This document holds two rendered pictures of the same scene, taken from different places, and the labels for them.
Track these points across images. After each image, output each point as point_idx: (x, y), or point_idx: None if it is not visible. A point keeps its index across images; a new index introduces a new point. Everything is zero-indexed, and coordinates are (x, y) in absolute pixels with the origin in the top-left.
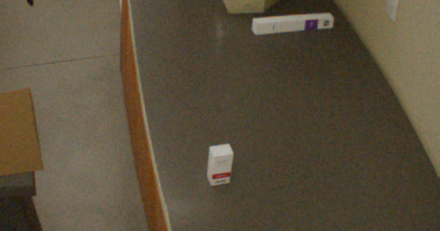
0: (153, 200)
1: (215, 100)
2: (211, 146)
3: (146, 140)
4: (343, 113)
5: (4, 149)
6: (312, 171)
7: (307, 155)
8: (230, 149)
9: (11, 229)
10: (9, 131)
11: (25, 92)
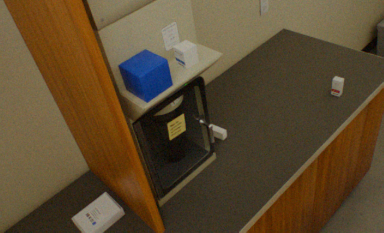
0: (312, 200)
1: (296, 119)
2: (340, 81)
3: (299, 199)
4: (253, 85)
5: None
6: (298, 77)
7: (291, 82)
8: (335, 77)
9: None
10: None
11: None
